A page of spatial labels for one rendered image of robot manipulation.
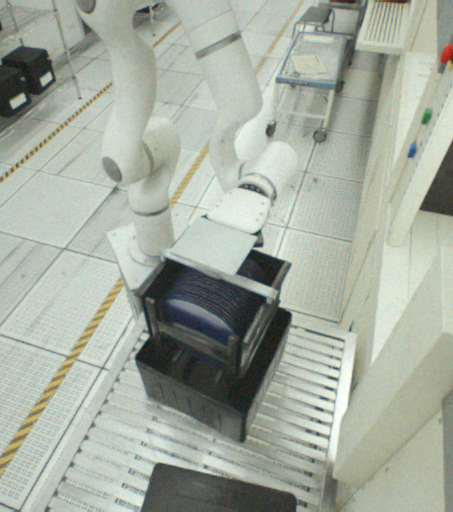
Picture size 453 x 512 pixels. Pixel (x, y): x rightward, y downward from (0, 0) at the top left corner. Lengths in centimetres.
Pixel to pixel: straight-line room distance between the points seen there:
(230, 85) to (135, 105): 28
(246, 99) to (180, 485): 74
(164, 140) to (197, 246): 48
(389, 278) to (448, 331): 77
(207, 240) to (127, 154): 41
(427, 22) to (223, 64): 190
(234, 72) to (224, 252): 32
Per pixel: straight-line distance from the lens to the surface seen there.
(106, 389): 111
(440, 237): 139
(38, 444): 197
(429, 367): 50
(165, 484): 90
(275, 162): 85
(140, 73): 97
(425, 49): 264
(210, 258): 67
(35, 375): 211
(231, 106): 80
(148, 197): 117
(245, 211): 75
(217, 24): 79
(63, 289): 235
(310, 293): 222
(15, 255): 264
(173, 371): 109
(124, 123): 102
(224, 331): 75
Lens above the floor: 174
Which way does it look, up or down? 49 degrees down
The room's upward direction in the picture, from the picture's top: straight up
